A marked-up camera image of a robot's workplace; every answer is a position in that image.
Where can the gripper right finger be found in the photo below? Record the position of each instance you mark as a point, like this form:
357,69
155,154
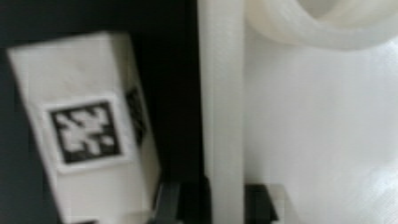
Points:
265,204

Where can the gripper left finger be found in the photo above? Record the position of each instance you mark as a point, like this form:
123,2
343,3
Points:
167,203

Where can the white square table top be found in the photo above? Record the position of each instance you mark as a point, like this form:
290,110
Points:
298,76

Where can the white leg front left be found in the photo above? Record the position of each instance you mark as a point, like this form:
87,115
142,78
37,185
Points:
82,96

